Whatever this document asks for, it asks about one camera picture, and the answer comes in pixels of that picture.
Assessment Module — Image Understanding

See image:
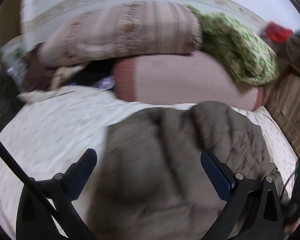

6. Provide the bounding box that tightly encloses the red object on box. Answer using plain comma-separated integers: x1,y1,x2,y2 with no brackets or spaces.
262,22,293,43

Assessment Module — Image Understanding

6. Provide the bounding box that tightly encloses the pink pillow with red ends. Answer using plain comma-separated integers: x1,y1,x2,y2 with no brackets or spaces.
114,50,264,111

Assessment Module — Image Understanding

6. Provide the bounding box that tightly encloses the dark maroon cloth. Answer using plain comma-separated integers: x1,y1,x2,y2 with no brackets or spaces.
23,47,56,92

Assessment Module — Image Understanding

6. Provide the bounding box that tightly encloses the striped floral beige quilt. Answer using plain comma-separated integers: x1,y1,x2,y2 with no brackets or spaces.
38,1,202,67

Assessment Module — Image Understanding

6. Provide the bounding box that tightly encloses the green white patterned blanket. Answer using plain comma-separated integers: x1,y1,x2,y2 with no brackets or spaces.
188,5,279,86

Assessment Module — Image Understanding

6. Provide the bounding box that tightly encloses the black cable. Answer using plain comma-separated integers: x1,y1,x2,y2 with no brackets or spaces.
0,129,73,240

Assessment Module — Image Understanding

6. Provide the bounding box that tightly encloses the cream leaf-print cloth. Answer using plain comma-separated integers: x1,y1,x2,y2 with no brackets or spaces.
49,65,85,90

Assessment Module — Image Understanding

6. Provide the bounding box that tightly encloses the floral patterned bag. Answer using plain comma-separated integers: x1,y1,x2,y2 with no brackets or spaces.
0,36,26,83

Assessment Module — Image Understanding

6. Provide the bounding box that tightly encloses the grey knitted item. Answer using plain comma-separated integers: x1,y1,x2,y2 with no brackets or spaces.
286,31,300,61

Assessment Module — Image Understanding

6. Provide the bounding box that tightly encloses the olive hooded puffer jacket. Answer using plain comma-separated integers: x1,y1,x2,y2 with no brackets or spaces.
87,101,283,239

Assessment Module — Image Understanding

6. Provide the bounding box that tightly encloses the purple shiny plastic bag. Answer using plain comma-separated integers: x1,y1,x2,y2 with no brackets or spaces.
93,76,115,90

